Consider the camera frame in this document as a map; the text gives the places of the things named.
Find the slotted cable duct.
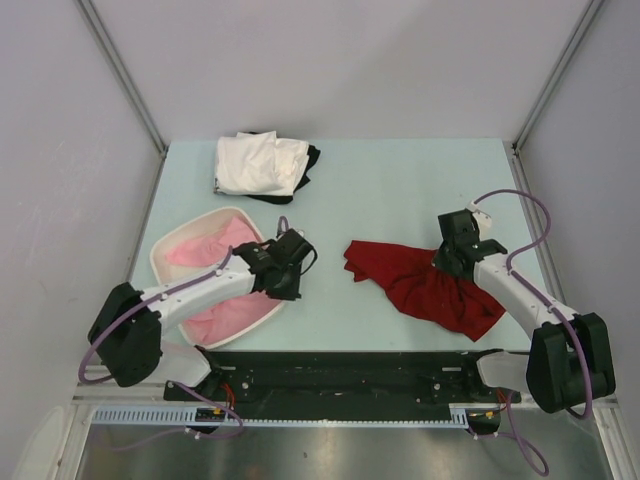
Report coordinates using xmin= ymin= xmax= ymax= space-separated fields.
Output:
xmin=92 ymin=402 xmax=506 ymax=429

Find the aluminium frame post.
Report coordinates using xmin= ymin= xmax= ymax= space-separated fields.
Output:
xmin=73 ymin=0 xmax=168 ymax=159
xmin=511 ymin=0 xmax=609 ymax=154

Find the left aluminium frame post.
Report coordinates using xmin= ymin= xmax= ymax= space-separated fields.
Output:
xmin=73 ymin=0 xmax=168 ymax=159

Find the white plastic basin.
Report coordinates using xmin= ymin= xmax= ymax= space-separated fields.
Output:
xmin=150 ymin=207 xmax=284 ymax=350

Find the pink t-shirt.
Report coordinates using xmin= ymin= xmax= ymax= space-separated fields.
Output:
xmin=159 ymin=244 xmax=254 ymax=322

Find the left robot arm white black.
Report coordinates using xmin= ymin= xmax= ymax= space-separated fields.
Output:
xmin=78 ymin=229 xmax=318 ymax=400

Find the right aluminium frame post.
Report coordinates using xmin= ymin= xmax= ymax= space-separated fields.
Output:
xmin=511 ymin=0 xmax=609 ymax=154

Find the folded white t-shirt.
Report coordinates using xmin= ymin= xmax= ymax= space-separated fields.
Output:
xmin=214 ymin=131 xmax=310 ymax=197

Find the folded black t-shirt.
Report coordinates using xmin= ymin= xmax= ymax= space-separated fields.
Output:
xmin=246 ymin=137 xmax=321 ymax=205

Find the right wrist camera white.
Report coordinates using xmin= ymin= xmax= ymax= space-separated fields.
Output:
xmin=466 ymin=201 xmax=492 ymax=237

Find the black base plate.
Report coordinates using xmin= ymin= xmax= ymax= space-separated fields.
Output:
xmin=195 ymin=351 xmax=510 ymax=419

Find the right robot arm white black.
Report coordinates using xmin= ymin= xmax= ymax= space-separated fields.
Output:
xmin=433 ymin=209 xmax=616 ymax=413

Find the red t-shirt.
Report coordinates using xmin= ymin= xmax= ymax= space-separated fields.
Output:
xmin=344 ymin=240 xmax=506 ymax=342

